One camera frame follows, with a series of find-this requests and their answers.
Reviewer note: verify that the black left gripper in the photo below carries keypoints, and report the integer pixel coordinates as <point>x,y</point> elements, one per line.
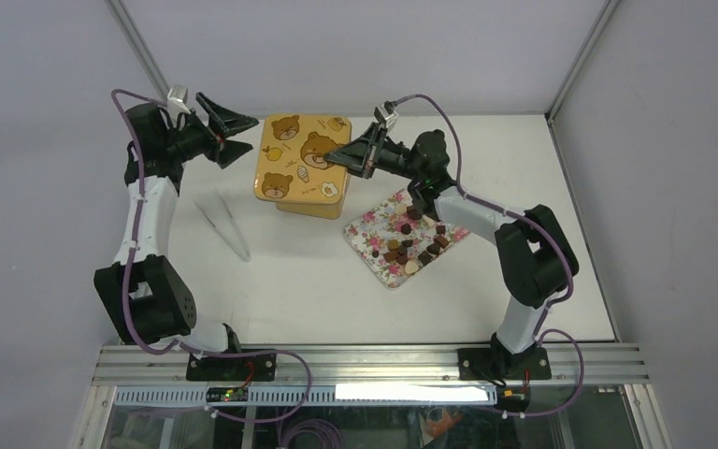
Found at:
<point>229,151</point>

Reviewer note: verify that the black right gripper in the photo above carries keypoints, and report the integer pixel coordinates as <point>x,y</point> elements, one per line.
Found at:
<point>355,155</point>

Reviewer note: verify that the silver tin lid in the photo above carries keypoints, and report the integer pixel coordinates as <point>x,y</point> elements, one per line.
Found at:
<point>292,166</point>

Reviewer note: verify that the silver metal tongs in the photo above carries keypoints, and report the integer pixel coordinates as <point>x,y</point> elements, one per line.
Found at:
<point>217,214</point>

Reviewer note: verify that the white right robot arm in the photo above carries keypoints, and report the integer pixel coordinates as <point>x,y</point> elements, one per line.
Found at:
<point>537,263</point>

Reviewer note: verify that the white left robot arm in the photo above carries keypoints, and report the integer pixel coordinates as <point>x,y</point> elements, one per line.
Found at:
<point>146,299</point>

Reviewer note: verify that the yellow tin box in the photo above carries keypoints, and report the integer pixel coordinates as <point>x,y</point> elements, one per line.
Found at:
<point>309,209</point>

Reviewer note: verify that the floral rectangular tray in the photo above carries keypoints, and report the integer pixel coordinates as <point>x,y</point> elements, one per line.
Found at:
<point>376,238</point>

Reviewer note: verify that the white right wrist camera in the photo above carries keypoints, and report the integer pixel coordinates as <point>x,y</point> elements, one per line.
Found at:
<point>386,115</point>

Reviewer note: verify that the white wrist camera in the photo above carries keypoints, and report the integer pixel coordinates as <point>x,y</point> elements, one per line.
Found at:
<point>177,101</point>
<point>386,115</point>

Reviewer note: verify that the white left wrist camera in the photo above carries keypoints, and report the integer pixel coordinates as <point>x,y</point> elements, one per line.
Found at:
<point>177,101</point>

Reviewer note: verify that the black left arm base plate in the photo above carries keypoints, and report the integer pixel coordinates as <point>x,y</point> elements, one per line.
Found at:
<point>255,365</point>

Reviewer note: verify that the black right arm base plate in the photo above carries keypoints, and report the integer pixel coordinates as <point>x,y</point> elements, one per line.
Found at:
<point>486,363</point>

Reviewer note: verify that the white slotted cable duct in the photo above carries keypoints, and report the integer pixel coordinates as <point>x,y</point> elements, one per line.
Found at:
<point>289,396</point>

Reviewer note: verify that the aluminium frame rail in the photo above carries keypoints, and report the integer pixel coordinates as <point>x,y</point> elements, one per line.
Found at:
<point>598,363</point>

